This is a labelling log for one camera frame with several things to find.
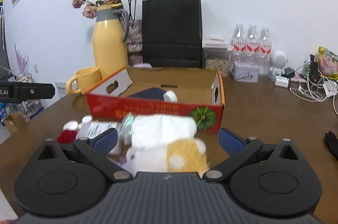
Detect purple woven cloth bag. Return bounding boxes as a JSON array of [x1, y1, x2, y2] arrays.
[[106, 154, 127, 167]]

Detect red cardboard box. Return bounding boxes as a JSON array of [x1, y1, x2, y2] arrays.
[[86, 67, 225, 133]]

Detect clear seed container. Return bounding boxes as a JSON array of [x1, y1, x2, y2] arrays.
[[202, 38, 230, 78]]

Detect water bottle middle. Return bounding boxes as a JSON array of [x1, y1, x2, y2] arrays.
[[246, 25, 259, 64]]

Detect water bottle right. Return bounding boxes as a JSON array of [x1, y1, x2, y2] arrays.
[[259, 26, 272, 76]]

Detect black glove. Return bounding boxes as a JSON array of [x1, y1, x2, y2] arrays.
[[324, 131, 338, 160]]

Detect iridescent plastic bag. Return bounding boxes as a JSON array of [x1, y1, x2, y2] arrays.
[[120, 112, 136, 137]]

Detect water bottle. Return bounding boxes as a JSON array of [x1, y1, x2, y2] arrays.
[[232, 23, 246, 64], [259, 26, 272, 76], [246, 25, 259, 64]]

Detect white yellow plush toy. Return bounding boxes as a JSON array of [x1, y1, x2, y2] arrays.
[[122, 138, 210, 177]]

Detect yellow snack bag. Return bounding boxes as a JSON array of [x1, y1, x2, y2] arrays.
[[318, 46, 338, 80]]

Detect small white jar lid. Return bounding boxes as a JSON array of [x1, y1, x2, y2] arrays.
[[63, 120, 79, 131]]

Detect white robot toy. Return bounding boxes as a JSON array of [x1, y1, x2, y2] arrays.
[[268, 50, 288, 80]]

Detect yellow thermos jug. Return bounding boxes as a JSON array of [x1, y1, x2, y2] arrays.
[[92, 3, 130, 78]]

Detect navy blue pouch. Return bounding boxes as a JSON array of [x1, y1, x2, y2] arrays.
[[129, 88, 166, 100]]

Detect black paper bag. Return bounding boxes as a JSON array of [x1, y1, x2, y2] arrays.
[[142, 0, 203, 68]]

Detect white wall heater panel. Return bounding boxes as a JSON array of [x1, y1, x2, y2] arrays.
[[56, 81, 68, 99]]

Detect red fabric rose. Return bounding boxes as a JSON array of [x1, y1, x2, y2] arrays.
[[56, 129, 77, 144]]

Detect tangle of white cables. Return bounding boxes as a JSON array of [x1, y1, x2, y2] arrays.
[[289, 65, 338, 103]]

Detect water bottle left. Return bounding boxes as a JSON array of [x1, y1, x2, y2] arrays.
[[232, 23, 246, 64]]

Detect white tin box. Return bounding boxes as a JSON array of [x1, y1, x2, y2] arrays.
[[232, 61, 259, 83]]

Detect white cloth mask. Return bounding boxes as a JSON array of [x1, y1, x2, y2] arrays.
[[131, 114, 197, 149]]

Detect pink glitter vase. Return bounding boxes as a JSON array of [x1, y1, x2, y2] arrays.
[[126, 19, 143, 66]]

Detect yellow ceramic mug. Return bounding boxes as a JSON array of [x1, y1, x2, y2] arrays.
[[66, 66, 101, 95]]

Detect white charger adapter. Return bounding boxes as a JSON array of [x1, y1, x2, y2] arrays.
[[274, 76, 289, 88]]

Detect white ribbed bottle cap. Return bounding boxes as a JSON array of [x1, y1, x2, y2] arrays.
[[163, 90, 178, 103]]

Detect wire shelf rack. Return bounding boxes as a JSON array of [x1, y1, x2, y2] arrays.
[[1, 73, 44, 125]]

